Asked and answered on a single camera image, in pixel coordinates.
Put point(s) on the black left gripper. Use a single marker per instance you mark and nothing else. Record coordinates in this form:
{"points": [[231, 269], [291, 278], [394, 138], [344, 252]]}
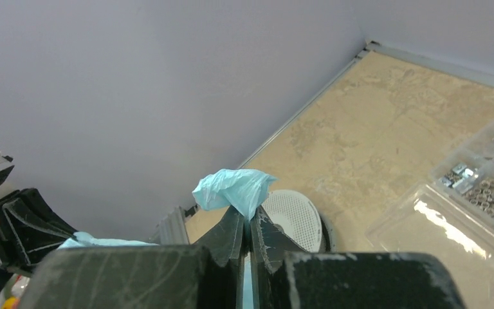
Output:
{"points": [[29, 231]]}

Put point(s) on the clear plastic screw box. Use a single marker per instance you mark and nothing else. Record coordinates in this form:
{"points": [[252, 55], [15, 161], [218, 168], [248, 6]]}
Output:
{"points": [[450, 217]]}

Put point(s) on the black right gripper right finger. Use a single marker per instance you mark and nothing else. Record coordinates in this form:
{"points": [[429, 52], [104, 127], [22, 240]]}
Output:
{"points": [[285, 276]]}

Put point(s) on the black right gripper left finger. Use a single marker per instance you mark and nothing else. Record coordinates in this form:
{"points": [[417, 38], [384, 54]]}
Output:
{"points": [[206, 274]]}

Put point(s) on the blue plastic bag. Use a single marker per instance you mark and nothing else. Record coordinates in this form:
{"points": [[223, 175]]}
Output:
{"points": [[241, 189]]}

